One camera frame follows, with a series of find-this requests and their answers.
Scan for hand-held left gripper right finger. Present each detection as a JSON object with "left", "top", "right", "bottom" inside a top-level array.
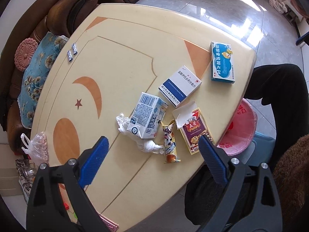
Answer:
[{"left": 197, "top": 135, "right": 283, "bottom": 232}]

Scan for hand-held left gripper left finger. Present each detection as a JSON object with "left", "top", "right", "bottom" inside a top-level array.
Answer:
[{"left": 26, "top": 136, "right": 114, "bottom": 232}]

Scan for purple playing card box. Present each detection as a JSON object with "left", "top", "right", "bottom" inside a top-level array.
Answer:
[{"left": 172, "top": 102, "right": 215, "bottom": 155}]

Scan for yellow snack wrapper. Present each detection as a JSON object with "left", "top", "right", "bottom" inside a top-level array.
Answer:
[{"left": 161, "top": 120, "right": 181, "bottom": 164}]

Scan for white tissue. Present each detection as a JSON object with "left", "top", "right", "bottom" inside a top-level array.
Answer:
[{"left": 116, "top": 112, "right": 165, "bottom": 154}]

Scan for white blue milk carton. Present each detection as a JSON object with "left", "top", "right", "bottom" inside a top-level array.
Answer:
[{"left": 127, "top": 92, "right": 169, "bottom": 139}]

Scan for white and navy medicine box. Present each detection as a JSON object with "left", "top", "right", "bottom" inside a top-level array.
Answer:
[{"left": 158, "top": 65, "right": 202, "bottom": 108}]

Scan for light blue medicine box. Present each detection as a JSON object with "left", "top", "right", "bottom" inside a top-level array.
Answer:
[{"left": 210, "top": 41, "right": 237, "bottom": 84}]

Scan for light blue plastic stool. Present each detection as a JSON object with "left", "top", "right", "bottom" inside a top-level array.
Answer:
[{"left": 241, "top": 132, "right": 276, "bottom": 165}]

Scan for clear plastic bag of peanuts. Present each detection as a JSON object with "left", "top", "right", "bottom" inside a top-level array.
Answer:
[{"left": 21, "top": 132, "right": 50, "bottom": 167}]

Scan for pink phone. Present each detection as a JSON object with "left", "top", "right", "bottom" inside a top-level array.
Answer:
[{"left": 99, "top": 214, "right": 119, "bottom": 232}]

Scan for patterned paper bag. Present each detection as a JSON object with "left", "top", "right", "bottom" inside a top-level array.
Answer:
[{"left": 16, "top": 159, "right": 37, "bottom": 203}]

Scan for brown fuzzy garment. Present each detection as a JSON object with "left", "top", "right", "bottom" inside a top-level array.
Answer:
[{"left": 273, "top": 135, "right": 309, "bottom": 232}]

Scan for person's black pants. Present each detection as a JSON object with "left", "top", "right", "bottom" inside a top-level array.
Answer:
[{"left": 185, "top": 63, "right": 309, "bottom": 225}]

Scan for blue patterned sofa cloth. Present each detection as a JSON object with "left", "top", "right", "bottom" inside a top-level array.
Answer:
[{"left": 17, "top": 32, "right": 70, "bottom": 128}]

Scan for pink crochet cushion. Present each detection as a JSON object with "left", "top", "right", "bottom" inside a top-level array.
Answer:
[{"left": 15, "top": 38, "right": 39, "bottom": 72}]

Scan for blue chair part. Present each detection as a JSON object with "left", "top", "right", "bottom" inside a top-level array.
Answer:
[{"left": 296, "top": 32, "right": 309, "bottom": 46}]

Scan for brown leather sofa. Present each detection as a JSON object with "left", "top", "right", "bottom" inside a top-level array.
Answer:
[{"left": 5, "top": 0, "right": 150, "bottom": 150}]

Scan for white cloth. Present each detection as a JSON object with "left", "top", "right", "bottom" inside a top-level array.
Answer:
[{"left": 269, "top": 0, "right": 286, "bottom": 14}]

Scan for reddish wooden furniture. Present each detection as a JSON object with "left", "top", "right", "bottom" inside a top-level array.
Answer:
[{"left": 282, "top": 0, "right": 309, "bottom": 27}]

